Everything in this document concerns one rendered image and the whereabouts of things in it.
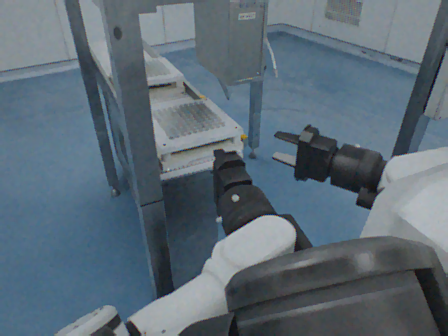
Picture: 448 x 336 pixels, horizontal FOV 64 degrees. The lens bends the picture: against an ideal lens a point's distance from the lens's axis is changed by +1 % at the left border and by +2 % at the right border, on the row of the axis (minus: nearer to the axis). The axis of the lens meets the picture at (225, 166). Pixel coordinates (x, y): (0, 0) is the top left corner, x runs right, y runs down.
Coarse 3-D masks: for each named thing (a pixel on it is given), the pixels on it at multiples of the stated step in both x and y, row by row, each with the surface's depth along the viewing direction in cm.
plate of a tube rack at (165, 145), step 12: (156, 108) 111; (216, 108) 111; (156, 120) 104; (168, 120) 104; (228, 120) 104; (156, 132) 98; (192, 132) 98; (204, 132) 98; (216, 132) 98; (228, 132) 99; (240, 132) 100; (156, 144) 94; (168, 144) 93; (180, 144) 93; (192, 144) 95; (204, 144) 97
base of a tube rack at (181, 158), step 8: (216, 144) 102; (224, 144) 102; (232, 144) 102; (240, 144) 103; (176, 152) 98; (184, 152) 98; (192, 152) 98; (200, 152) 98; (208, 152) 99; (160, 160) 95; (176, 160) 95; (184, 160) 96; (192, 160) 98; (168, 168) 95
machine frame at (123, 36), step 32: (64, 0) 154; (128, 0) 64; (128, 32) 67; (128, 64) 70; (96, 96) 180; (128, 96) 73; (256, 96) 224; (416, 96) 121; (96, 128) 189; (128, 128) 77; (256, 128) 238; (416, 128) 124; (160, 192) 90; (160, 224) 95; (160, 256) 102; (160, 288) 109
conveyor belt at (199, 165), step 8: (96, 48) 186; (104, 48) 187; (96, 56) 176; (104, 56) 176; (104, 64) 166; (168, 96) 136; (176, 96) 136; (184, 96) 136; (152, 104) 130; (160, 104) 130; (168, 104) 130; (240, 152) 105; (200, 160) 101; (208, 160) 101; (160, 168) 97; (176, 168) 98; (184, 168) 99; (192, 168) 100; (200, 168) 101; (208, 168) 102; (160, 176) 96; (168, 176) 97; (176, 176) 99; (184, 176) 100
